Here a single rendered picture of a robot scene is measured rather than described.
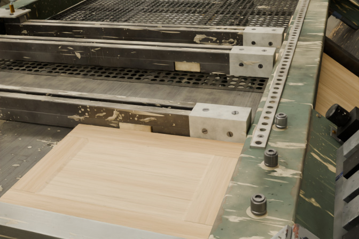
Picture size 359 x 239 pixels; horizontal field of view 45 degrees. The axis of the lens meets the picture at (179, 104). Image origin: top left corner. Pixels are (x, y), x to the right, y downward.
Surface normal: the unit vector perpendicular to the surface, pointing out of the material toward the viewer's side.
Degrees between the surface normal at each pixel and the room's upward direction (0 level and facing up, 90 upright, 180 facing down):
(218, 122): 90
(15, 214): 55
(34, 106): 90
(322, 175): 90
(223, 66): 90
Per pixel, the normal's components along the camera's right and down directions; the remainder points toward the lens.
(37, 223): -0.07, -0.89
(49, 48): -0.32, 0.45
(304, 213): 0.48, -0.68
